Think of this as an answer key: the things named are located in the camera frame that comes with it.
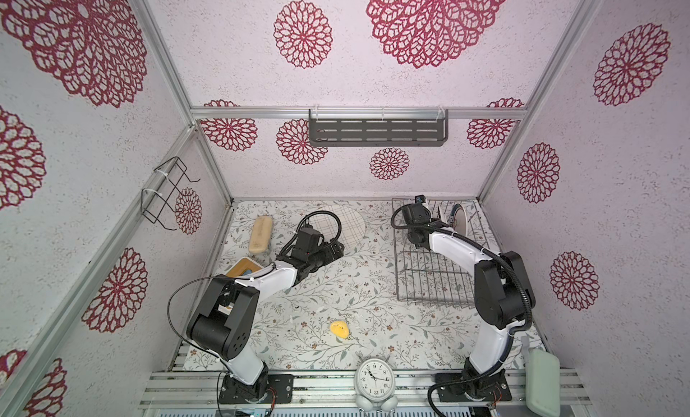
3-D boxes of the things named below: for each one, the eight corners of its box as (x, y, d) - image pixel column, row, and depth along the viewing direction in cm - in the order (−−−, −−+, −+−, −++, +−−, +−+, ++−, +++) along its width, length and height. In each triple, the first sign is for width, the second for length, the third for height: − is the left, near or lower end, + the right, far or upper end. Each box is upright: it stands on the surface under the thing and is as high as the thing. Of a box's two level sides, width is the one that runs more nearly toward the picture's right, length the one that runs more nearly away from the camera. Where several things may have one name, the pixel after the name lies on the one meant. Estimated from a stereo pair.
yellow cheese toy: (330, 338, 85) (329, 335, 83) (330, 323, 88) (330, 321, 86) (349, 338, 85) (349, 335, 83) (348, 323, 88) (348, 321, 86)
